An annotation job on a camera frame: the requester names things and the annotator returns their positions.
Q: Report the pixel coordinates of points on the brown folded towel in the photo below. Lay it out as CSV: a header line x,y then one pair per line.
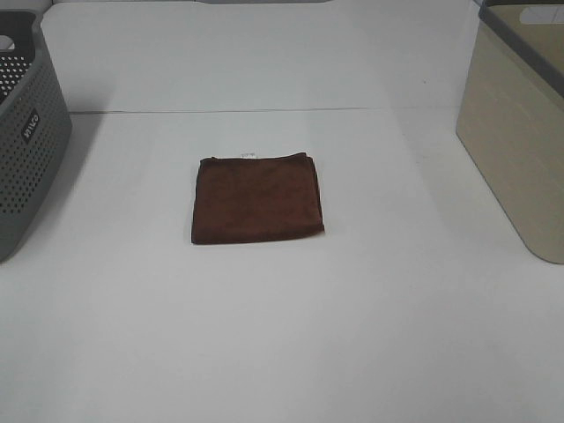
x,y
256,200

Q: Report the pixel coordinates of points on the beige plastic basket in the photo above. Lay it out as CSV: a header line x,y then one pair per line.
x,y
511,117

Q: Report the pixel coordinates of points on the grey perforated plastic basket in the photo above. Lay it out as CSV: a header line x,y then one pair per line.
x,y
35,125

